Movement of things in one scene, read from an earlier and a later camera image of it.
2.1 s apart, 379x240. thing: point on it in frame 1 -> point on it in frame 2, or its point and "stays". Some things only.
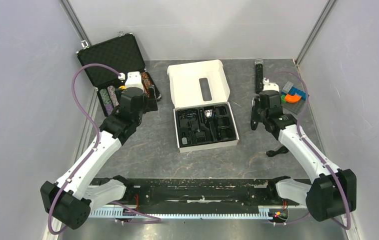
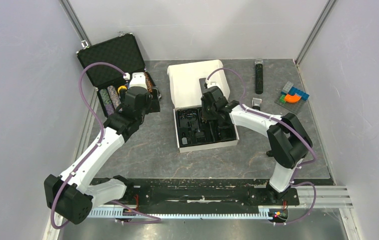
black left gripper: x=150 y=104 stays
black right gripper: x=255 y=117 -> x=205 y=115
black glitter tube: x=259 y=76 stays
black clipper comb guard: x=227 y=134 stays
